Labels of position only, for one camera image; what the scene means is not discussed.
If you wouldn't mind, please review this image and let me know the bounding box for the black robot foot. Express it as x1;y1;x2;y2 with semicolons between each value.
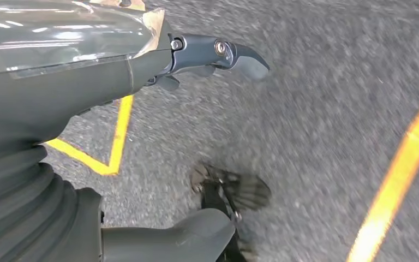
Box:
190;162;272;262

